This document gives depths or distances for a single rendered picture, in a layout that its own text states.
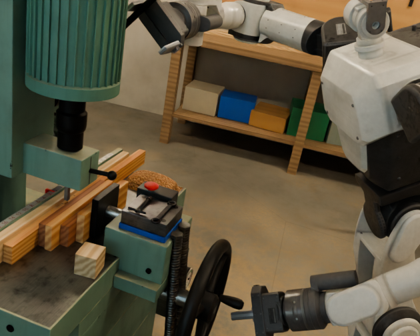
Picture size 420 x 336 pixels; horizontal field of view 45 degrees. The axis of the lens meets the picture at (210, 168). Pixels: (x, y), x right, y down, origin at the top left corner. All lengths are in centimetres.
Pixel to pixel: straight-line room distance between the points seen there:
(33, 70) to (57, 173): 22
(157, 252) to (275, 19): 74
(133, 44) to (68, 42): 362
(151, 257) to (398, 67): 61
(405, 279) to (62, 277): 65
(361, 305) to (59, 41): 74
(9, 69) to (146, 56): 354
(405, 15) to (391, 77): 318
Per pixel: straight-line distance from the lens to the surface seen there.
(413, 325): 152
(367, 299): 105
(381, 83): 105
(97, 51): 92
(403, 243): 132
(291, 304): 111
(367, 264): 149
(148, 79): 454
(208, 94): 394
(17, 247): 100
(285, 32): 141
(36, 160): 108
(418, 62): 109
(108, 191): 106
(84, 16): 90
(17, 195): 130
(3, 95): 103
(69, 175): 104
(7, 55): 100
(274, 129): 390
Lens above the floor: 150
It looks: 24 degrees down
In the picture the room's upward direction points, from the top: 11 degrees clockwise
